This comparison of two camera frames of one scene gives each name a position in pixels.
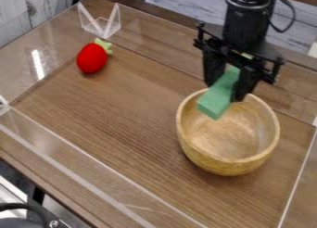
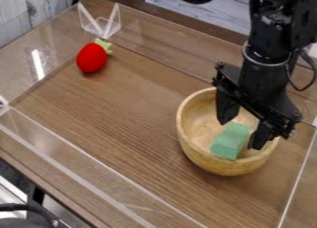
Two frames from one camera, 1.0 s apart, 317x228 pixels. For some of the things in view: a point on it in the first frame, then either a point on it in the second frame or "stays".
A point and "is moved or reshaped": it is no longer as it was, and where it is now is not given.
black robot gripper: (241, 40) to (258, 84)
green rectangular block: (215, 98) is moved or reshaped
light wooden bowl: (234, 144) stays
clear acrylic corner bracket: (101, 27) stays
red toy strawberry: (91, 56) stays
